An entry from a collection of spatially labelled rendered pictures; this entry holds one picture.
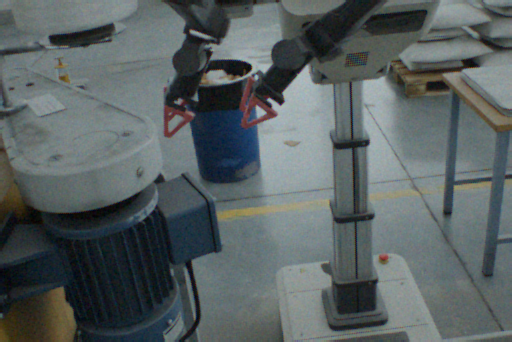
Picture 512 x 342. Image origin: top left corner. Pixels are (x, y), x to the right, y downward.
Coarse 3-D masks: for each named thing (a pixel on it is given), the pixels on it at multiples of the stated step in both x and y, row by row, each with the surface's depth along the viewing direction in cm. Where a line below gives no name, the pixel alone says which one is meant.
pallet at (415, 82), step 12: (396, 60) 481; (468, 60) 463; (396, 72) 467; (408, 72) 451; (420, 72) 450; (432, 72) 447; (444, 72) 442; (408, 84) 435; (420, 84) 435; (408, 96) 439; (420, 96) 439
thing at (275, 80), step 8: (272, 64) 120; (272, 72) 119; (280, 72) 119; (288, 72) 119; (264, 80) 120; (272, 80) 119; (280, 80) 119; (288, 80) 120; (264, 88) 117; (272, 88) 120; (280, 88) 120; (280, 96) 120; (280, 104) 119
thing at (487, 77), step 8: (464, 72) 257; (472, 72) 256; (480, 72) 255; (488, 72) 254; (496, 72) 253; (504, 72) 252; (480, 80) 246; (488, 80) 245; (496, 80) 244; (504, 80) 243; (488, 88) 237; (496, 88) 236; (504, 88) 236; (496, 96) 229; (504, 96) 228; (504, 104) 221
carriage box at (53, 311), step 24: (0, 168) 84; (0, 192) 78; (0, 216) 73; (24, 216) 81; (0, 312) 68; (24, 312) 77; (48, 312) 86; (72, 312) 96; (0, 336) 68; (24, 336) 76; (48, 336) 84; (72, 336) 95
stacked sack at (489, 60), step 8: (496, 48) 444; (504, 48) 440; (480, 56) 438; (488, 56) 434; (496, 56) 431; (504, 56) 429; (480, 64) 430; (488, 64) 427; (496, 64) 426; (504, 64) 426
